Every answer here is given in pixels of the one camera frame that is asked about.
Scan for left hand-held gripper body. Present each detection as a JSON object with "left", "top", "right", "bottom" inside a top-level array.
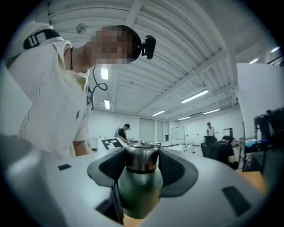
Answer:
[{"left": 101, "top": 137, "right": 127, "bottom": 152}]

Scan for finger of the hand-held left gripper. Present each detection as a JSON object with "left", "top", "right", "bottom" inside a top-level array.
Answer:
[{"left": 95, "top": 183, "right": 124, "bottom": 225}]

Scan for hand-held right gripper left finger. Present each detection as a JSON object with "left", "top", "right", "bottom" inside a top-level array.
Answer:
[{"left": 0, "top": 134, "right": 127, "bottom": 227}]

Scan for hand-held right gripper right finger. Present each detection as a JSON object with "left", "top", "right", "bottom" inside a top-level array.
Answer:
[{"left": 142, "top": 147, "right": 270, "bottom": 227}]

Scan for green bottle body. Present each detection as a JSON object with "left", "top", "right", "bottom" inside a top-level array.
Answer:
[{"left": 117, "top": 169, "right": 164, "bottom": 219}]

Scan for stainless steel bottle cap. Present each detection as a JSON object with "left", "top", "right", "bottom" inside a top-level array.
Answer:
[{"left": 125, "top": 140, "right": 161, "bottom": 174}]

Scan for person's left forearm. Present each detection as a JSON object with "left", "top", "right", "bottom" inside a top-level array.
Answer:
[{"left": 72, "top": 139, "right": 95, "bottom": 157}]

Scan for black mesh chair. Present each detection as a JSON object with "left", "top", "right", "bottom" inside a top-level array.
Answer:
[{"left": 201, "top": 136, "right": 219, "bottom": 158}]

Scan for whiteboard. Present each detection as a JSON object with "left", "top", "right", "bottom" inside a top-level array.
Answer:
[{"left": 170, "top": 126, "right": 185, "bottom": 141}]

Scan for person's cream shirt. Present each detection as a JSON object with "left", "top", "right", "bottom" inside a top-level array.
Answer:
[{"left": 6, "top": 21, "right": 95, "bottom": 159}]

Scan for person's head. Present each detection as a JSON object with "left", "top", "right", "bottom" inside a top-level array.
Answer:
[{"left": 73, "top": 24, "right": 142, "bottom": 74}]

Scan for ceiling strip lights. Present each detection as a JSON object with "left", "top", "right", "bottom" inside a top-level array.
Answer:
[{"left": 101, "top": 45, "right": 282, "bottom": 121}]

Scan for black bag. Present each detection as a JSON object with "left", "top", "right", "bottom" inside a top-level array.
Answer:
[{"left": 253, "top": 109, "right": 284, "bottom": 142}]

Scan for white partition panel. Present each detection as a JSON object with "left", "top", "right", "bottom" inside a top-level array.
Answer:
[{"left": 236, "top": 63, "right": 284, "bottom": 139}]

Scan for black camera cable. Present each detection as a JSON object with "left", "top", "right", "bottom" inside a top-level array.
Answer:
[{"left": 91, "top": 66, "right": 109, "bottom": 110}]

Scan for black head camera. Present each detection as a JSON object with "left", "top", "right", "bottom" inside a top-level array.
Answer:
[{"left": 139, "top": 35, "right": 157, "bottom": 60}]

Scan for black shoulder strap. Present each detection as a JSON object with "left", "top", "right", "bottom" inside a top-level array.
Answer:
[{"left": 23, "top": 29, "right": 64, "bottom": 50}]

